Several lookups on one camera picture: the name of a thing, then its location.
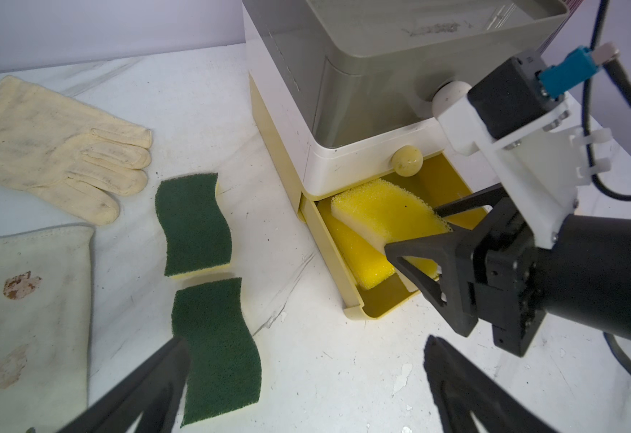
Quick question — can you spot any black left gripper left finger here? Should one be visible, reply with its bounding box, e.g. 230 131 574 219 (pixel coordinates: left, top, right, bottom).
61 337 191 432

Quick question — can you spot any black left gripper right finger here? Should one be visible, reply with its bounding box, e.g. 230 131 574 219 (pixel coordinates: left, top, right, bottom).
424 336 553 432

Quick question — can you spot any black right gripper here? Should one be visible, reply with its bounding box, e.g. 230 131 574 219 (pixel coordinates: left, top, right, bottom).
384 183 544 357

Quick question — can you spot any green yellow sponge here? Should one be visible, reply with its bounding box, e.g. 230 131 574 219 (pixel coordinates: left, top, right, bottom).
171 278 262 426

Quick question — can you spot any olive three-drawer cabinet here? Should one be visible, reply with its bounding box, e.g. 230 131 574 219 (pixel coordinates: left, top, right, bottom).
242 1 569 209

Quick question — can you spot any beige rubber glove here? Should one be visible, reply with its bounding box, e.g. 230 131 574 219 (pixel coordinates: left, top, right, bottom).
0 76 153 226

